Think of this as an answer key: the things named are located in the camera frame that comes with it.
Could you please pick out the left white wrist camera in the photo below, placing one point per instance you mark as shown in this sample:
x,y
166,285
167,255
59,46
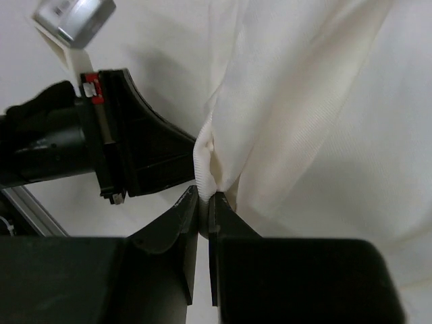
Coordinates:
x,y
67,27

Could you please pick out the aluminium front table rail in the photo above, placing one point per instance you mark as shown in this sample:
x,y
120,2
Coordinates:
x,y
33,212

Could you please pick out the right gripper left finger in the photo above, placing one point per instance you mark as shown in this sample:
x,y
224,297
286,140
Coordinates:
x,y
147,277

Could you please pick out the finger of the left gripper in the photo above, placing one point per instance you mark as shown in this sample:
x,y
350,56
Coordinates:
x,y
156,154

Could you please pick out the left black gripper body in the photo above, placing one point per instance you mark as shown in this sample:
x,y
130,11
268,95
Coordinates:
x,y
64,131

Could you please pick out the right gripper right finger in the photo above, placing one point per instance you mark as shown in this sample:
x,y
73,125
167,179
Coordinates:
x,y
255,279

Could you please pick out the white pleated skirt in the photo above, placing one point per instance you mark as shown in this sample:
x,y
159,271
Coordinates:
x,y
319,124

